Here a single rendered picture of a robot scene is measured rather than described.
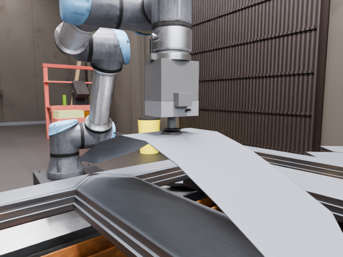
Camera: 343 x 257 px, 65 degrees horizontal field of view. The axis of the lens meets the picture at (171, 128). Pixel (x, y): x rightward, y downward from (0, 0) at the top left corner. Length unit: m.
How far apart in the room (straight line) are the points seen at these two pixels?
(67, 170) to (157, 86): 0.77
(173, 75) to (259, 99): 3.17
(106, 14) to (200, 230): 0.44
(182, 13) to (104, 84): 0.58
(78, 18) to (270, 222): 0.47
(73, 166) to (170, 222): 0.71
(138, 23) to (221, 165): 0.34
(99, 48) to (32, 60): 11.16
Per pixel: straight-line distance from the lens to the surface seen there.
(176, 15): 0.51
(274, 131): 3.51
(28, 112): 11.98
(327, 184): 0.87
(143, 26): 0.60
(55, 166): 1.20
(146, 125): 5.07
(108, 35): 0.95
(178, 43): 0.50
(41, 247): 0.95
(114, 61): 0.97
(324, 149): 1.53
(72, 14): 0.57
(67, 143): 1.17
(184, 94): 0.49
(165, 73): 0.48
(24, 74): 11.98
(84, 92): 7.49
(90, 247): 0.81
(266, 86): 3.57
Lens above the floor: 1.10
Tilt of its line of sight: 7 degrees down
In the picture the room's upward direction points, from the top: straight up
